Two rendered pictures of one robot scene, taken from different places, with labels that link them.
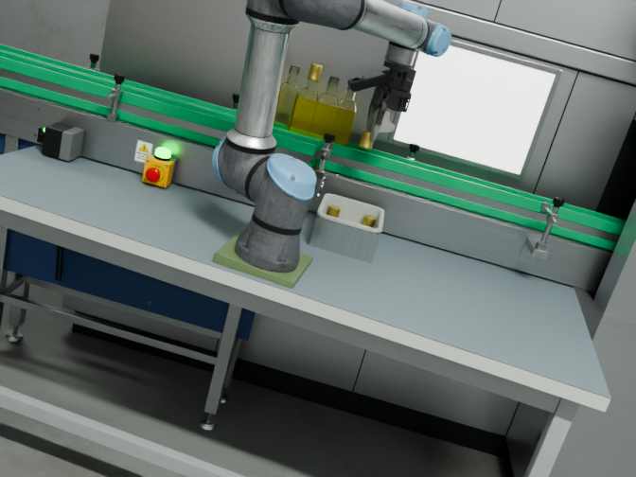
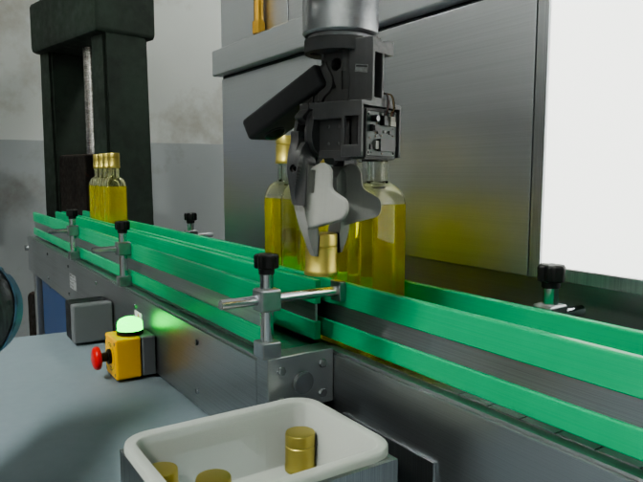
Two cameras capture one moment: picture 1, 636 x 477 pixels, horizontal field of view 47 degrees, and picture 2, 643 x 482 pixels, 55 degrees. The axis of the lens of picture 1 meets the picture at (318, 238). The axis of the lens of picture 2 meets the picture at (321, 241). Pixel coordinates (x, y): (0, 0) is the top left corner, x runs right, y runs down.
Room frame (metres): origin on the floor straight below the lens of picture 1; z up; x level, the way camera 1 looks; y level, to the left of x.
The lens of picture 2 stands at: (1.61, -0.59, 1.10)
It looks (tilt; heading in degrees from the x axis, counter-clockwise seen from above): 6 degrees down; 55
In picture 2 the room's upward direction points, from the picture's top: straight up
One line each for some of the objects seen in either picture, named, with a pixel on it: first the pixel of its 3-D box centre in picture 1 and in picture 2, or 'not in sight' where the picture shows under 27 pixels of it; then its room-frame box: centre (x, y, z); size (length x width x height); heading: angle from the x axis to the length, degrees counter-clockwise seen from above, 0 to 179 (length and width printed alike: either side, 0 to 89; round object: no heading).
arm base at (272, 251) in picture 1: (272, 238); not in sight; (1.58, 0.10, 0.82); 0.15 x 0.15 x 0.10
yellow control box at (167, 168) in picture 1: (159, 170); (129, 354); (1.95, 0.47, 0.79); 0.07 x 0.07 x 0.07; 88
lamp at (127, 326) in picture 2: (163, 152); (129, 324); (1.95, 0.47, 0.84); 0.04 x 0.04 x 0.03
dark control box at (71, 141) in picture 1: (62, 142); (89, 319); (1.95, 0.75, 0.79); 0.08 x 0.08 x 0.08; 88
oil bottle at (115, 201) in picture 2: not in sight; (115, 201); (2.17, 1.24, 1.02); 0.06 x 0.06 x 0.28; 88
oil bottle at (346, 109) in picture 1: (340, 134); (376, 264); (2.12, 0.02, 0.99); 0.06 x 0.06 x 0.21; 88
